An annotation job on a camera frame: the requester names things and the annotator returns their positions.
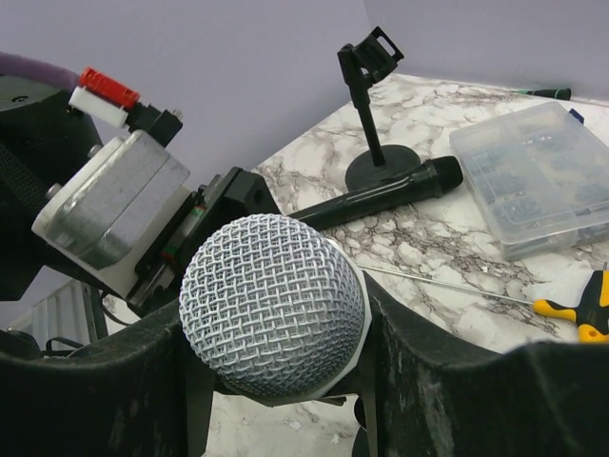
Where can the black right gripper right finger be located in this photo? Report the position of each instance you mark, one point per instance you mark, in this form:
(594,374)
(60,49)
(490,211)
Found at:
(435,394)

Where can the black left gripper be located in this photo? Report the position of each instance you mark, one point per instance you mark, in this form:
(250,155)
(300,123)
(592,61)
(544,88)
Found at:
(225,198)

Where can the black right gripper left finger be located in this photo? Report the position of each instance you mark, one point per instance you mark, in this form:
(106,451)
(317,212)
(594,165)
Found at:
(137,392)

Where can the black stand holding white microphone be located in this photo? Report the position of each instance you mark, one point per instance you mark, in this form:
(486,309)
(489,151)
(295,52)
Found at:
(226,425)

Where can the green black screwdriver at wall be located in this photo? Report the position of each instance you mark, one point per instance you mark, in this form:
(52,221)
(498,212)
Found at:
(558,94)

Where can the white microphone silver grille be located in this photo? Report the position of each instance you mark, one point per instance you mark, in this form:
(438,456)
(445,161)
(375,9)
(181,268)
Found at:
(275,309)

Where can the yellow black T-handle tool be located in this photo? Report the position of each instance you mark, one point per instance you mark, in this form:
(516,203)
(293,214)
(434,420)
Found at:
(589,315)

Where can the clear plastic screw box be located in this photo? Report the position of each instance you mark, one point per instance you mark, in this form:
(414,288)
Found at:
(539,178)

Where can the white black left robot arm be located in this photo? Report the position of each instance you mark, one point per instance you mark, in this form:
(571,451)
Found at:
(44,142)

